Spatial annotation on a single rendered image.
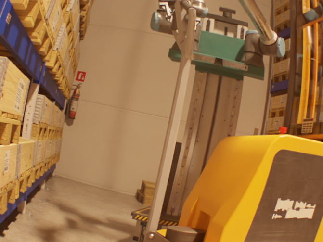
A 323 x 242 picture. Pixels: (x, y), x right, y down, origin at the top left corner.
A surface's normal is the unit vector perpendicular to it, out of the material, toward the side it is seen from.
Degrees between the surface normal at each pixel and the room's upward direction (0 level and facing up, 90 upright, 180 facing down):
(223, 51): 90
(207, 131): 90
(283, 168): 90
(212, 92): 90
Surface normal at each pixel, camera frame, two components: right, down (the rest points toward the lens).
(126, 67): 0.14, -0.04
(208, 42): -0.18, -0.11
